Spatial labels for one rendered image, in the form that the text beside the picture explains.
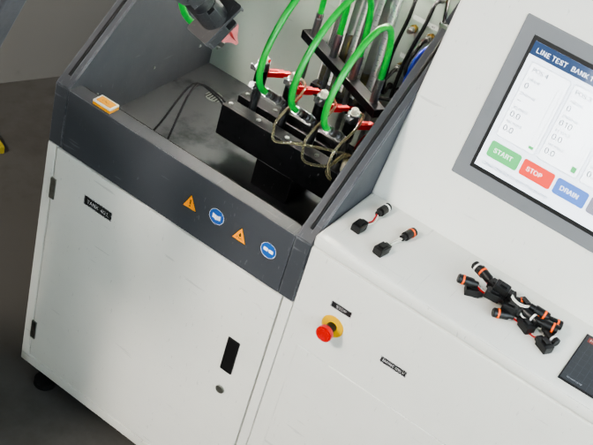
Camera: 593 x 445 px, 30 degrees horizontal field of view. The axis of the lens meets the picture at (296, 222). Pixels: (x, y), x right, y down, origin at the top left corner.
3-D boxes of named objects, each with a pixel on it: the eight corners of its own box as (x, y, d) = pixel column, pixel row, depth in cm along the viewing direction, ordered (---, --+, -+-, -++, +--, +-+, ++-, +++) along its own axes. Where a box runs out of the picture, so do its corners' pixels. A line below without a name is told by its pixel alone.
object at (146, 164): (60, 148, 251) (68, 89, 241) (74, 141, 254) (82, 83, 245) (277, 293, 231) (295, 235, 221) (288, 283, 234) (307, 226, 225)
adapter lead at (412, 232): (379, 259, 217) (382, 251, 216) (371, 252, 218) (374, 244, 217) (416, 237, 226) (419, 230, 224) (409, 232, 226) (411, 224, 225)
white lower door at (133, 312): (26, 354, 293) (53, 147, 251) (33, 350, 294) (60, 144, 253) (215, 498, 272) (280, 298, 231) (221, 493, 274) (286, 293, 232)
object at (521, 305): (445, 293, 214) (454, 273, 211) (469, 269, 222) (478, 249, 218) (548, 358, 207) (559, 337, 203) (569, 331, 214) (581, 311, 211)
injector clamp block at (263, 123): (209, 157, 256) (221, 102, 246) (235, 141, 263) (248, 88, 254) (327, 232, 245) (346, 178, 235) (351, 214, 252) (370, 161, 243)
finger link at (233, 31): (253, 42, 222) (234, 18, 214) (228, 68, 222) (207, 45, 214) (233, 25, 225) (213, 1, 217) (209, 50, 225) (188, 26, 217)
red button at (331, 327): (308, 337, 225) (315, 319, 222) (319, 328, 228) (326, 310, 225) (329, 350, 224) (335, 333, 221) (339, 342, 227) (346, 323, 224)
